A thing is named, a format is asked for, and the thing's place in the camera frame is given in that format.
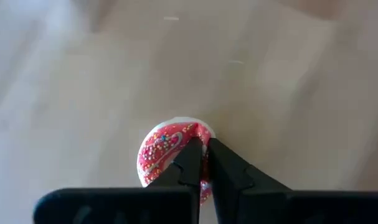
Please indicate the pink sprinkled donut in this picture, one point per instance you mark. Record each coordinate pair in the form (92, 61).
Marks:
(163, 149)

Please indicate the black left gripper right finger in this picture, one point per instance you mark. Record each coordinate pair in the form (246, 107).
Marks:
(269, 202)

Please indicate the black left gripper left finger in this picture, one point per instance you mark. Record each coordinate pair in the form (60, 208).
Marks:
(145, 202)

